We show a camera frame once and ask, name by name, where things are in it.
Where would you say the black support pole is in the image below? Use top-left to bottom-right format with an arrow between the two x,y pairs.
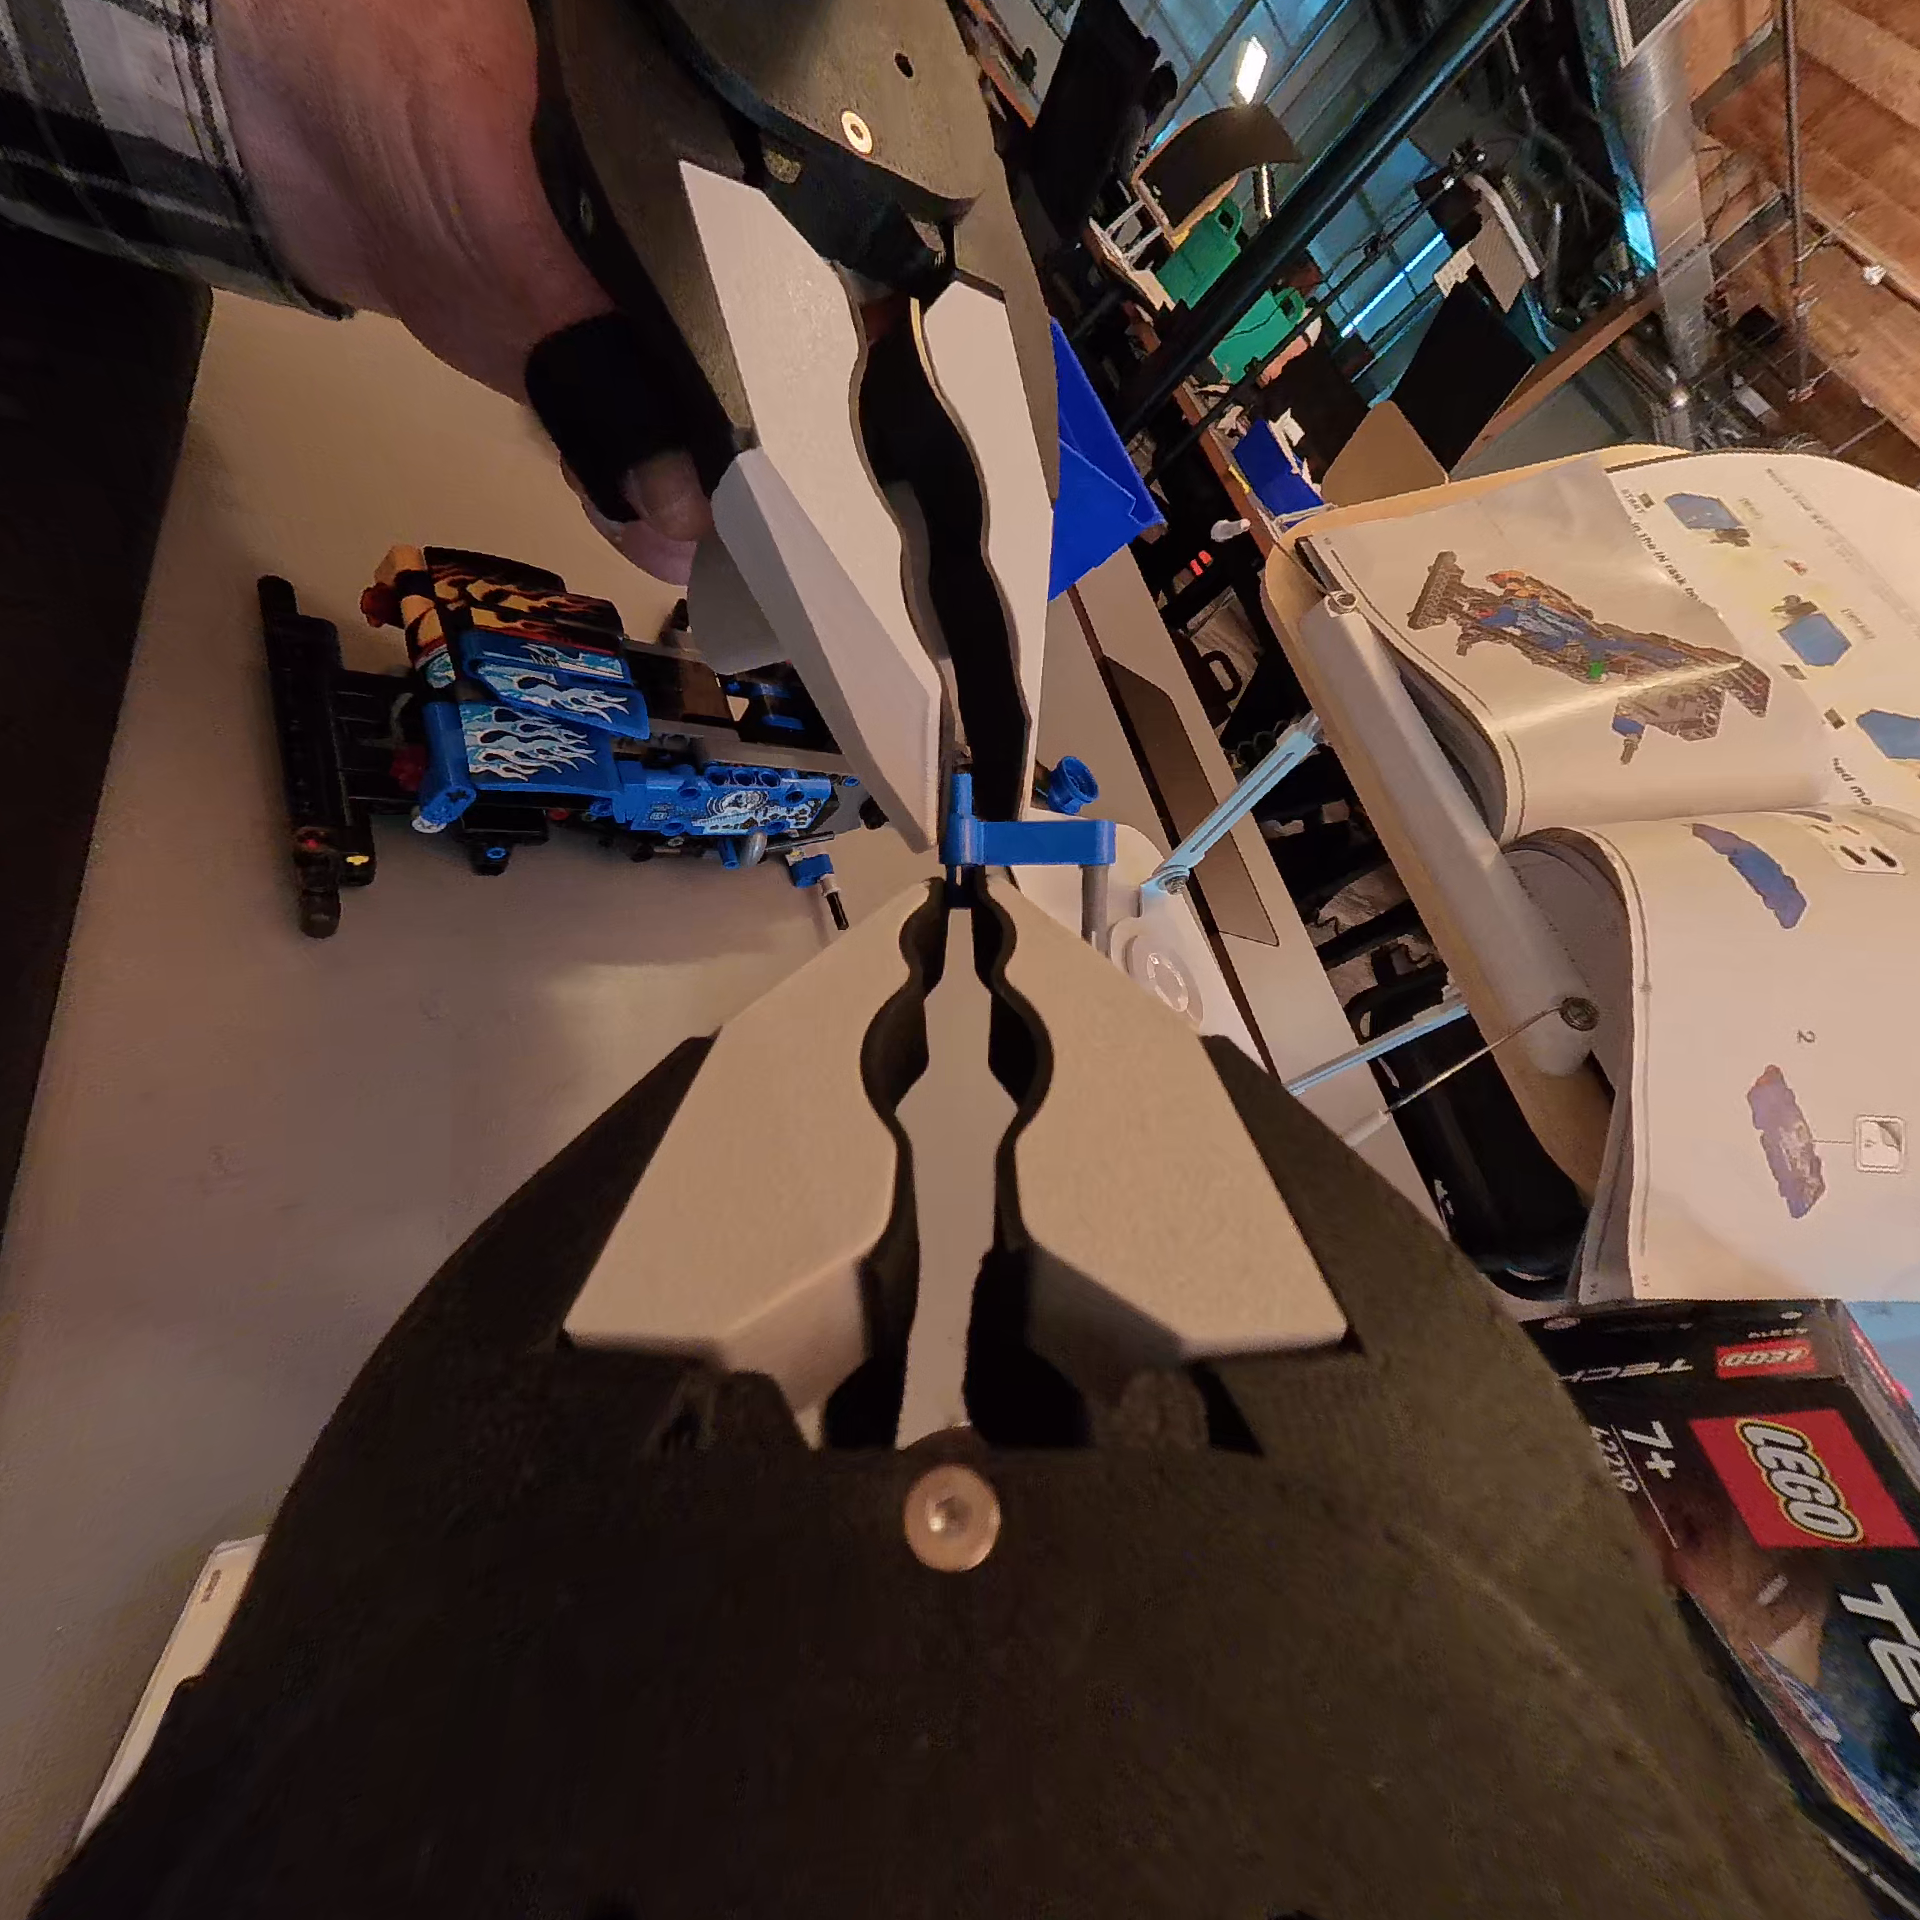
1117,0 -> 1532,436

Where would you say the blue storage bin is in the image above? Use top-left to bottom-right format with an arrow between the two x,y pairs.
1047,318 -> 1169,599

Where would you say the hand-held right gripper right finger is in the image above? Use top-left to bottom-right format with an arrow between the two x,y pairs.
960,877 -> 1348,1448

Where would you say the white book stand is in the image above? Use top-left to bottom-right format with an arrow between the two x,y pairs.
1036,442 -> 1920,1202

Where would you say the instruction booklet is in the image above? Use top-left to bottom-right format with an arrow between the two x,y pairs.
1306,457 -> 1920,1308

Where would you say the person's left hand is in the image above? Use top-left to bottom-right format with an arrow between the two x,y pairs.
211,0 -> 714,586

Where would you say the large printed instruction sheet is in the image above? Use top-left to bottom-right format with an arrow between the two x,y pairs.
1606,449 -> 1920,819

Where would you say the grey desk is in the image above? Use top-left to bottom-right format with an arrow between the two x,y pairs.
0,285 -> 1443,1892

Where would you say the blue angled beam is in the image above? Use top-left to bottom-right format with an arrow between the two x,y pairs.
938,769 -> 1119,943

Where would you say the dark toy set box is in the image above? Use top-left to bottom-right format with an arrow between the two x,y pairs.
1522,1296 -> 1920,1877

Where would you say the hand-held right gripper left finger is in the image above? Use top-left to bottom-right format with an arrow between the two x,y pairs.
562,877 -> 951,1448

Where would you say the person's left forearm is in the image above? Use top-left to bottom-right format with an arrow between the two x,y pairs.
0,0 -> 353,316

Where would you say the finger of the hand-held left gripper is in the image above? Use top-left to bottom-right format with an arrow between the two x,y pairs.
679,157 -> 951,856
858,281 -> 1054,819

